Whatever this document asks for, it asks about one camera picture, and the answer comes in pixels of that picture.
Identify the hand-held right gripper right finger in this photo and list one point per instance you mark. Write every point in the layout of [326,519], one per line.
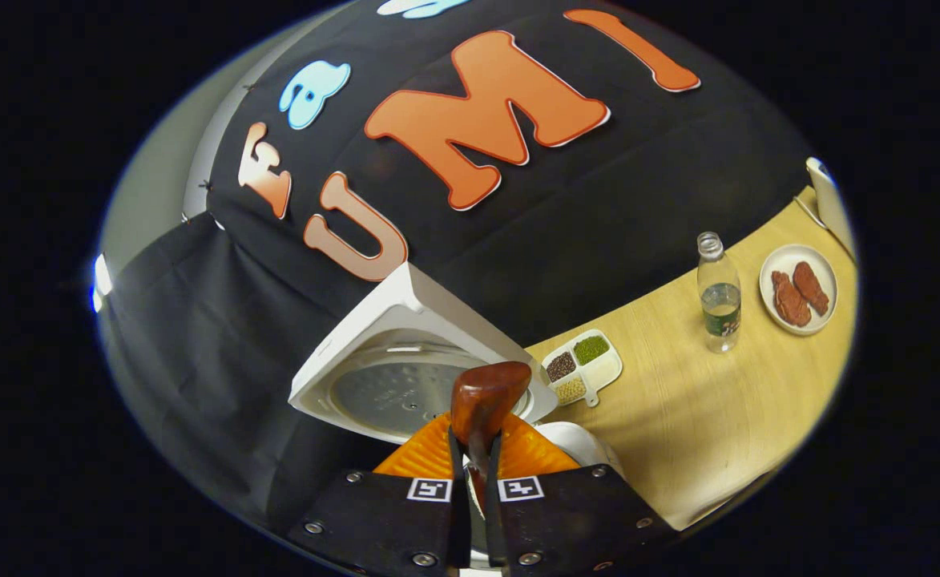
[492,521]

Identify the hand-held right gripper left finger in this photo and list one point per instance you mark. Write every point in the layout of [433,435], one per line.
[457,521]

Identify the brown wooden spoon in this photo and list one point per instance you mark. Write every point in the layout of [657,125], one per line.
[490,397]

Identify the white rice cooker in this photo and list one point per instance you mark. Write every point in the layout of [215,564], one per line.
[405,320]

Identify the white divided bean dish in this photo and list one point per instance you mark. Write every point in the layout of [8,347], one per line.
[607,370]

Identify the clear plastic water bottle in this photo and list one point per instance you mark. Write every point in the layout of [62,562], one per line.
[720,304]

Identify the red meat piece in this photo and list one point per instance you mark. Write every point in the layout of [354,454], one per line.
[790,300]
[811,287]

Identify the white oval plate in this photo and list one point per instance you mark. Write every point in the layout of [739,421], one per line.
[826,272]

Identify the white toaster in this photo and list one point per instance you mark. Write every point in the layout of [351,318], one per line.
[830,204]

